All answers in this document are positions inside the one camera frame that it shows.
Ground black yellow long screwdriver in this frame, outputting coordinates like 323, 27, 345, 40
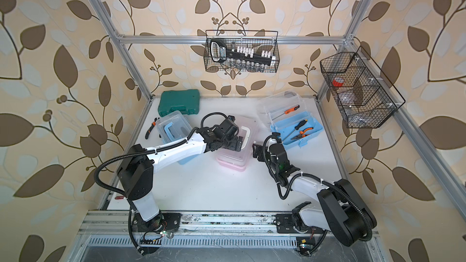
282, 119, 308, 141

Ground green plastic tool case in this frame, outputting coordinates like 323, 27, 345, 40
158, 89, 200, 116

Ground orange handled flat screwdriver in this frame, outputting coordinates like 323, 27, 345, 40
272, 105, 300, 120

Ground red tape roll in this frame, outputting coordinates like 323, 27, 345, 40
332, 76, 345, 88

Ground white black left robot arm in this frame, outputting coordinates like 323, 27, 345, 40
93, 112, 243, 223

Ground light blue toolbox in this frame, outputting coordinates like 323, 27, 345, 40
256, 90, 324, 149

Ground aluminium frame post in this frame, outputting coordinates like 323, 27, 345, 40
88, 0, 152, 102

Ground black socket wrench set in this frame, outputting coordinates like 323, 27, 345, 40
208, 38, 278, 66

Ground black wire basket right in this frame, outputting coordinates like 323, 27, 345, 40
320, 47, 405, 129

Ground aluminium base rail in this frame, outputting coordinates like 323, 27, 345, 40
78, 210, 379, 250

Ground orange black cutting pliers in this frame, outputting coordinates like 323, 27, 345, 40
144, 117, 158, 139

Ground pink toolbox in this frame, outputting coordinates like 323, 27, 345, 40
214, 115, 259, 173

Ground blue clear-lid toolbox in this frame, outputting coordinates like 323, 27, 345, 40
155, 110, 192, 144

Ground black wire basket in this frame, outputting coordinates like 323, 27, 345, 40
203, 29, 280, 74
320, 47, 405, 129

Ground orange black needle-nose pliers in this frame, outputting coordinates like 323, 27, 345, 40
291, 127, 314, 140

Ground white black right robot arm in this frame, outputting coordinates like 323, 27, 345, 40
252, 133, 377, 246

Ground black wire basket centre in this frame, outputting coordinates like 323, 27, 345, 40
203, 29, 280, 74

